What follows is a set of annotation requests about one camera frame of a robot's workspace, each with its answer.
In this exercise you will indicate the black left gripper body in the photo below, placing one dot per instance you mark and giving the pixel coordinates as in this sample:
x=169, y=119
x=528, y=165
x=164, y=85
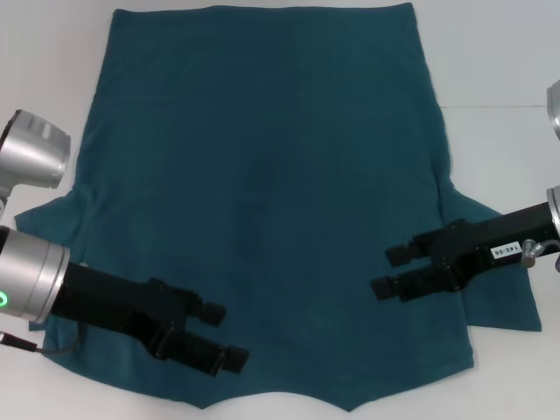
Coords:
x=118, y=306

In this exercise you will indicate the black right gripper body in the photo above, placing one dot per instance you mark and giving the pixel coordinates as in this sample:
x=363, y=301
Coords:
x=481, y=245

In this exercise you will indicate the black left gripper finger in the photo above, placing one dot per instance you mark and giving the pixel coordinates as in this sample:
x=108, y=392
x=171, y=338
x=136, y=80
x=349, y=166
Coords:
x=210, y=356
x=207, y=312

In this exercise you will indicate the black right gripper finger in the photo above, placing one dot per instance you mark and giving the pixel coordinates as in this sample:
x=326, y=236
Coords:
x=404, y=254
x=402, y=286

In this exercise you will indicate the teal blue t-shirt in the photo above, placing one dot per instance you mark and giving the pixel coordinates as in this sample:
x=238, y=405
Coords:
x=280, y=175

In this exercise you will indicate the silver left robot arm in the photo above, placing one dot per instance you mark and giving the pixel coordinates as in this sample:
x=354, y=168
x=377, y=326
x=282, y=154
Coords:
x=30, y=271

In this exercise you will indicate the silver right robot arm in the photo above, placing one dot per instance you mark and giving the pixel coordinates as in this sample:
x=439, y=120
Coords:
x=555, y=210

